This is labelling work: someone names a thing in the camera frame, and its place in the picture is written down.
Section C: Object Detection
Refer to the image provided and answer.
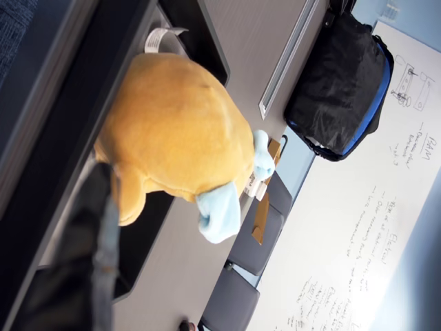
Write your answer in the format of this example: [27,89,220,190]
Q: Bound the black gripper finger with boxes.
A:
[20,161,121,331]

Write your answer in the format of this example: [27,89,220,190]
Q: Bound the orange plush toy blue ears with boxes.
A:
[93,29,276,244]

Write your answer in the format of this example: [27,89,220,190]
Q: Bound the grey office chair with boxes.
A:
[227,168,294,277]
[198,265,262,331]

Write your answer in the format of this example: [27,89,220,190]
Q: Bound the flat brown cardboard piece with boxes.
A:
[250,197,272,246]

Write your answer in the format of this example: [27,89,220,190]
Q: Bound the white pill bottle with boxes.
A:
[243,171,269,201]

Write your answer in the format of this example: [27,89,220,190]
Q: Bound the open brown cardboard box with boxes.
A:
[265,137,283,163]

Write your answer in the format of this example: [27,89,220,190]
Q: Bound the black rectangular tray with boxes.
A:
[0,0,231,304]

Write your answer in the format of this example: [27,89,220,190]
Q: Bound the whiteboard with handwriting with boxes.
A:
[256,19,441,331]

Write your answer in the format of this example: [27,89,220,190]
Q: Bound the black and blue bag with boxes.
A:
[284,0,396,162]

